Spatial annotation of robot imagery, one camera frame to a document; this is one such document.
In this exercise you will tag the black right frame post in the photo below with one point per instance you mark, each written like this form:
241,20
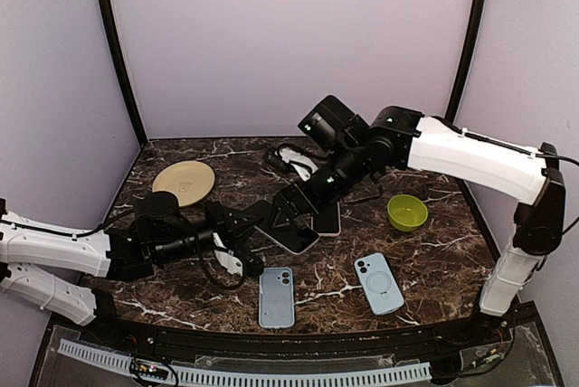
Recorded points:
466,56

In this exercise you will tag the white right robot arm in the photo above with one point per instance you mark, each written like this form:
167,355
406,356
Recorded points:
407,139

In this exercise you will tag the black front table rail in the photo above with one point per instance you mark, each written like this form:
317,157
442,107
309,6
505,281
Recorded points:
422,342

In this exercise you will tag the black left frame post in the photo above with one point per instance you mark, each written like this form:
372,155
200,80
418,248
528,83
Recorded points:
121,71

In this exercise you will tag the black phone light-blue edge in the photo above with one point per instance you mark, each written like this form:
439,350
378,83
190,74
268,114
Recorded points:
328,223

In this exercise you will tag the white-backed phone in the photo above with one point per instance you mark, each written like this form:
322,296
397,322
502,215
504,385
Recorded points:
294,241

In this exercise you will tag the lime green bowl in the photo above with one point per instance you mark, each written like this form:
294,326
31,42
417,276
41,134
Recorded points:
407,213

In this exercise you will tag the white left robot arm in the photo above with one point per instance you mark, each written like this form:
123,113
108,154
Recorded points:
158,235

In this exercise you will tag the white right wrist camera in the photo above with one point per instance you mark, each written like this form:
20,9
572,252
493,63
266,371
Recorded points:
288,158

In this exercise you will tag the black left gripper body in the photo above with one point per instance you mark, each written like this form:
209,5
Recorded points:
213,212

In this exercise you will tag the grey-blue phone case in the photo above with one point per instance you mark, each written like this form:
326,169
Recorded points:
276,299

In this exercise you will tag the beige ceramic plate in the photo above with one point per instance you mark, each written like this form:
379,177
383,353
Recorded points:
189,181

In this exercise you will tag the light blue phone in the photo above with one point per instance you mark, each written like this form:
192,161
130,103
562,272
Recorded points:
379,284

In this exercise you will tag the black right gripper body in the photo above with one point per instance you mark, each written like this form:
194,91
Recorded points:
318,200

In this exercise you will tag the black frame post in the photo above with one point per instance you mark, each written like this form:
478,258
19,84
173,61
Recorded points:
466,56
121,71

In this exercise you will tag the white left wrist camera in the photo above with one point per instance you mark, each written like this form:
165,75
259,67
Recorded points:
237,262

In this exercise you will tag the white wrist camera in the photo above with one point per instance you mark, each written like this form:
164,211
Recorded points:
237,262
288,158

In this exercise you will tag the white slotted cable duct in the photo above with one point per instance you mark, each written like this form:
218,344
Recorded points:
238,372

